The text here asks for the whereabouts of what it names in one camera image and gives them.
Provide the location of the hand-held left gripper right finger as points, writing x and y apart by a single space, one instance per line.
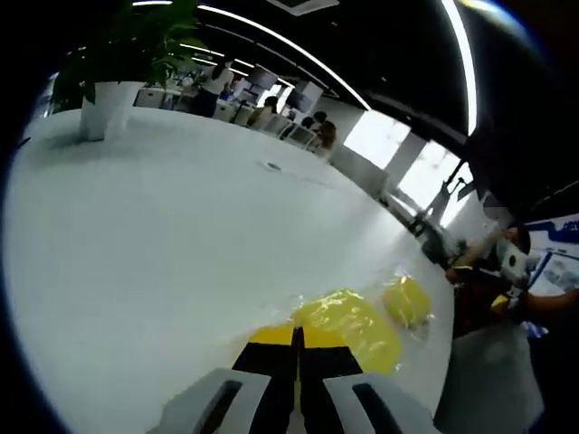
371 402

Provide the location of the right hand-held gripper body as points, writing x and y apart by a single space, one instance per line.
515 264

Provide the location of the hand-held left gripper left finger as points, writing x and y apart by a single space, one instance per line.
217 398

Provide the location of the small yellow silicone block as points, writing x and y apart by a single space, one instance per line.
407 300

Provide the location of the large yellow silicone block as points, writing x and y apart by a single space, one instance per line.
357 321

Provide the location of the long ceiling light strip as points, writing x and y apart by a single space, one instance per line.
466 68

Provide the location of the curved ceiling light strip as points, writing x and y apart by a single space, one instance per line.
289 45

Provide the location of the green plant in white pot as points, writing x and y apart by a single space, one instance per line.
108 108

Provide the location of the ceiling air conditioner vent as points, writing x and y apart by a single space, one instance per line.
303 5

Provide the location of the blue and white wall poster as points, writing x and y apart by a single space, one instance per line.
558 253

